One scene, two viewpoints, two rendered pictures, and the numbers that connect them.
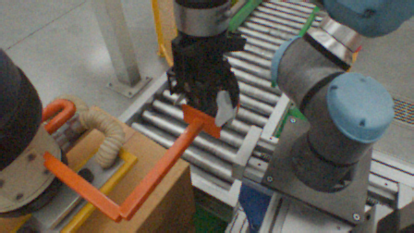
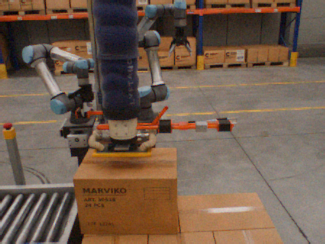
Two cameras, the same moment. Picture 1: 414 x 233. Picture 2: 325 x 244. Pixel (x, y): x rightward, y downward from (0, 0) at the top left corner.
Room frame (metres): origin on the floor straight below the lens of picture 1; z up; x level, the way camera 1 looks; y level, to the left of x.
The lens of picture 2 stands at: (0.95, 2.01, 1.88)
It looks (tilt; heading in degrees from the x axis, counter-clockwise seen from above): 22 degrees down; 239
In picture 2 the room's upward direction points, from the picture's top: 2 degrees counter-clockwise
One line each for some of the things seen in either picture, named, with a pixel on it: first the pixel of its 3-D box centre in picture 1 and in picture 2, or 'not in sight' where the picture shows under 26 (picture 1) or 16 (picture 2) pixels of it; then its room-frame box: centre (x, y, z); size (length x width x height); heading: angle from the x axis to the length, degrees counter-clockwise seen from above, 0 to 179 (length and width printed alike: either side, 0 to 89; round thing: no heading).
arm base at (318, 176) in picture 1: (328, 152); (79, 114); (0.30, -0.27, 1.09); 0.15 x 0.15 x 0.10
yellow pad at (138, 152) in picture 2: not in sight; (122, 149); (0.28, 0.46, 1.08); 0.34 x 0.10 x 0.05; 148
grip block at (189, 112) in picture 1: (211, 108); (83, 112); (0.35, 0.00, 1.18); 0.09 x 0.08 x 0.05; 58
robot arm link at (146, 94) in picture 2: not in sight; (144, 96); (-0.15, -0.04, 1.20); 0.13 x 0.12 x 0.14; 179
